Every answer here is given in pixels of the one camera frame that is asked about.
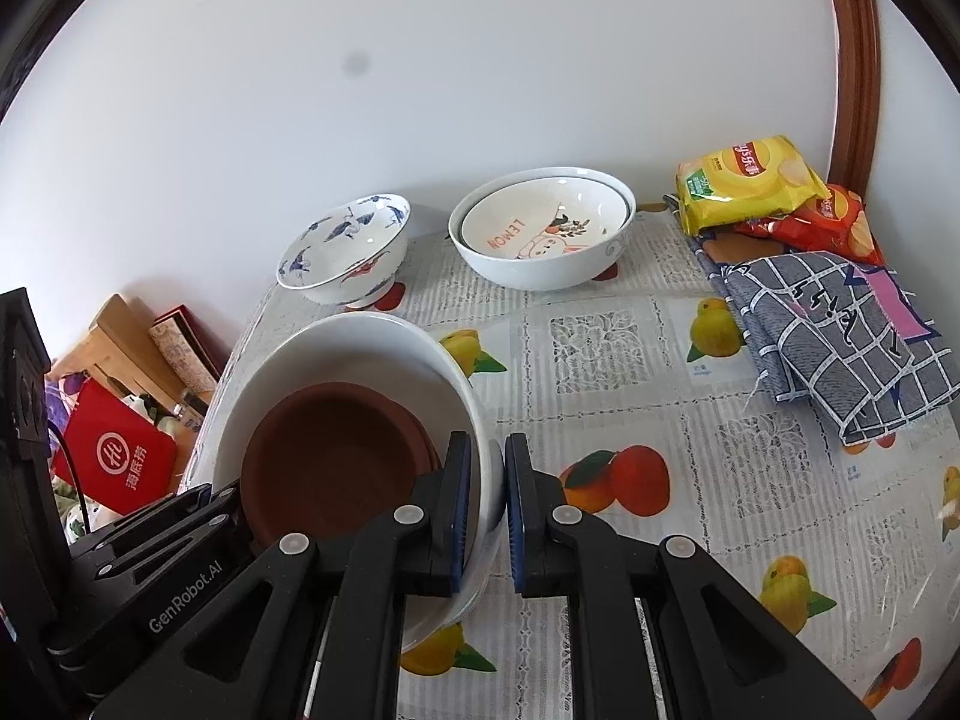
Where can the fruit print lace tablecloth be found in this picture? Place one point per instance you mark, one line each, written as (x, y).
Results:
(600, 390)

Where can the white cartoon print bowl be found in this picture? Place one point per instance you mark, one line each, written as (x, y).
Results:
(540, 217)

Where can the brown plate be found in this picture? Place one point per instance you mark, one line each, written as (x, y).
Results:
(330, 457)
(433, 450)

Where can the grey checked cloth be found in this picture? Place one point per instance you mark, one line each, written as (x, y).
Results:
(825, 315)

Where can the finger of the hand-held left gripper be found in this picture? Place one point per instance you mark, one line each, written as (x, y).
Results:
(195, 536)
(150, 514)

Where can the large white swirl-rim bowl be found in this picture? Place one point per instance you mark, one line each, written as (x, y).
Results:
(540, 270)

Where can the blue crane pattern bowl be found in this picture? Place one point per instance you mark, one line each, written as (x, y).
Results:
(352, 262)

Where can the wooden door frame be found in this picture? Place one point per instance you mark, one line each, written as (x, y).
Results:
(855, 52)

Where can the yellow chips bag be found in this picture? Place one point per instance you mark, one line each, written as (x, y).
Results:
(750, 180)

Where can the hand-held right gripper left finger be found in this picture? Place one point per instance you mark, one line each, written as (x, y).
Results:
(461, 510)

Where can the red chips bag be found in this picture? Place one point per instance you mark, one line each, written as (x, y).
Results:
(832, 225)

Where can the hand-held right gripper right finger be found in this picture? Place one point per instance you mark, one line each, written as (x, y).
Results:
(516, 517)

